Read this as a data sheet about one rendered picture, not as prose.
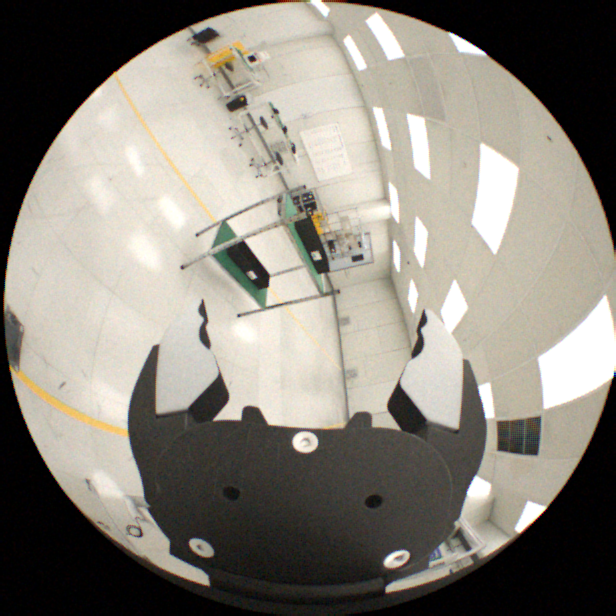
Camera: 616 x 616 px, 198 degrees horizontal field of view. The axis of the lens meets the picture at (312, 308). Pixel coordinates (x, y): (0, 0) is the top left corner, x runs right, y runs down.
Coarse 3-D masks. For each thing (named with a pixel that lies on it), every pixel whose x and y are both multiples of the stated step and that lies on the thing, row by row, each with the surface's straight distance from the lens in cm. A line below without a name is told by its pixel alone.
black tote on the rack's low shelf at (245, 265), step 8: (232, 248) 171; (240, 248) 188; (248, 248) 187; (232, 256) 173; (240, 256) 172; (248, 256) 194; (240, 264) 179; (248, 264) 177; (256, 264) 201; (248, 272) 185; (256, 272) 184; (264, 272) 208; (256, 280) 193; (264, 280) 209; (264, 288) 202
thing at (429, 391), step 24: (432, 312) 12; (432, 336) 10; (432, 360) 9; (456, 360) 9; (408, 384) 7; (432, 384) 8; (456, 384) 8; (408, 408) 7; (432, 408) 7; (456, 408) 8; (408, 432) 8
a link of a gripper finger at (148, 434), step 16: (144, 368) 9; (144, 384) 8; (144, 400) 8; (128, 416) 8; (144, 416) 7; (176, 416) 7; (192, 416) 7; (128, 432) 8; (144, 432) 7; (160, 432) 7; (176, 432) 6; (144, 448) 7; (160, 448) 7; (144, 464) 7; (144, 480) 7; (144, 496) 7
